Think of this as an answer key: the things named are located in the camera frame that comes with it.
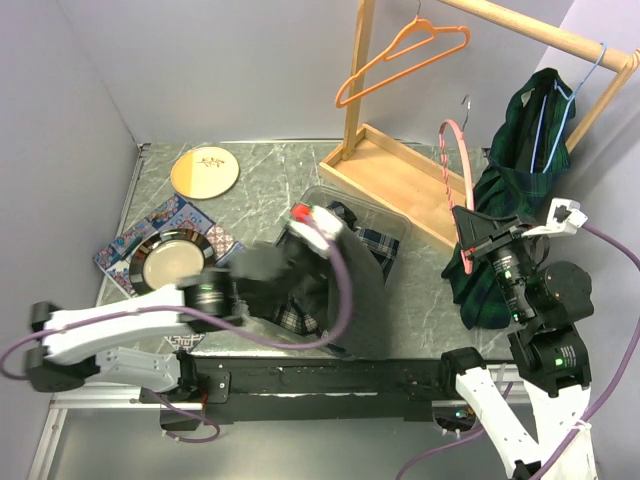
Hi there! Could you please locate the orange plastic hanger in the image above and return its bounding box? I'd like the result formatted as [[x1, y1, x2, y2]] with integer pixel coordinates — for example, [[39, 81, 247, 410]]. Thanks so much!
[[334, 9, 471, 108]]

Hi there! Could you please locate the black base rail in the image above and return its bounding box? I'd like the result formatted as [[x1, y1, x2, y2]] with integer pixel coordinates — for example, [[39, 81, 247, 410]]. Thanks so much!
[[140, 347, 486, 425]]

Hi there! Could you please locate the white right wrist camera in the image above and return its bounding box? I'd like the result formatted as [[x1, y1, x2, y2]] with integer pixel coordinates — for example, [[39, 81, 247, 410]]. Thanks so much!
[[522, 197, 588, 237]]

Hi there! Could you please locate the blue wire hanger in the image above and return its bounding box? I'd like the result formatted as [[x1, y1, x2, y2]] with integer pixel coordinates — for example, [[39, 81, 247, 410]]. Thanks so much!
[[528, 42, 608, 175]]

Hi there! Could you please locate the dark rimmed plate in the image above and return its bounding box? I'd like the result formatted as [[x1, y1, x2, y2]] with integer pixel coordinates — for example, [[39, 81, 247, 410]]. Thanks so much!
[[129, 228, 217, 295]]

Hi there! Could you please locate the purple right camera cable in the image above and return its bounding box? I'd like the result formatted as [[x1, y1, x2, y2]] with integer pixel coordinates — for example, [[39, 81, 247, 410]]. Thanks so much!
[[397, 222, 640, 480]]

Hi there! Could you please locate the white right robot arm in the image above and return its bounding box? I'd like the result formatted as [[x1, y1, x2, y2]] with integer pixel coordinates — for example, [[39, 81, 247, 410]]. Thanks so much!
[[437, 198, 598, 479]]

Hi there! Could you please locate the patterned placemat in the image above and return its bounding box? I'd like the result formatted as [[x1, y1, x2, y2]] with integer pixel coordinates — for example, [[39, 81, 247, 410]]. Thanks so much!
[[92, 194, 246, 351]]

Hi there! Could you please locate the clear plastic bin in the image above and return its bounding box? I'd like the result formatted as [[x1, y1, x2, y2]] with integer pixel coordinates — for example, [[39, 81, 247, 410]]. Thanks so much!
[[243, 186, 409, 360]]

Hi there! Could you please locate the green plaid skirt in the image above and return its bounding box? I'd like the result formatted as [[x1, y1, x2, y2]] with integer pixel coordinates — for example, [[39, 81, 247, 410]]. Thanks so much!
[[441, 69, 571, 330]]

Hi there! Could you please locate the purple camera cable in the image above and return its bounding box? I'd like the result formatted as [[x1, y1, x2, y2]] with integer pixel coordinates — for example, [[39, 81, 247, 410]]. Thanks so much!
[[0, 244, 356, 444], [397, 222, 640, 480]]

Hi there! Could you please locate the navy white plaid skirt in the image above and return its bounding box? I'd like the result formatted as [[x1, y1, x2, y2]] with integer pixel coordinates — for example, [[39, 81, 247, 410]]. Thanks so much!
[[272, 200, 400, 336]]

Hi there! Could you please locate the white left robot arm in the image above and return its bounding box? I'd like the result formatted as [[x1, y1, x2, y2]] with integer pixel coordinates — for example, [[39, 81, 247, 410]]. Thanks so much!
[[23, 244, 301, 402]]

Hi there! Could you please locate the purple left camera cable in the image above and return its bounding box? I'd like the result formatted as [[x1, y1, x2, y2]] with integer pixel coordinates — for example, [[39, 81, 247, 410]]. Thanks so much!
[[0, 244, 356, 444]]

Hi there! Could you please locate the pink plastic hanger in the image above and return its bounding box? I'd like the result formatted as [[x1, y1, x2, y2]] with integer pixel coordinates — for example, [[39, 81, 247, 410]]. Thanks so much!
[[437, 94, 476, 275]]

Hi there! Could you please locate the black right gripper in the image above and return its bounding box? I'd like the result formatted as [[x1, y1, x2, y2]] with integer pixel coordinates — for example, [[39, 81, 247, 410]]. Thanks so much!
[[450, 202, 539, 319]]

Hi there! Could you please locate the wooden clothes rack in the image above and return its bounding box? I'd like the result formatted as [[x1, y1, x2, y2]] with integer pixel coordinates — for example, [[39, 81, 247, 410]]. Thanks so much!
[[318, 0, 640, 250]]

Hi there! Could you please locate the cream round plate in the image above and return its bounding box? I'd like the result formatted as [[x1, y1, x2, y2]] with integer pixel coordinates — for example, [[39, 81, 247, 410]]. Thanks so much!
[[170, 147, 240, 200]]

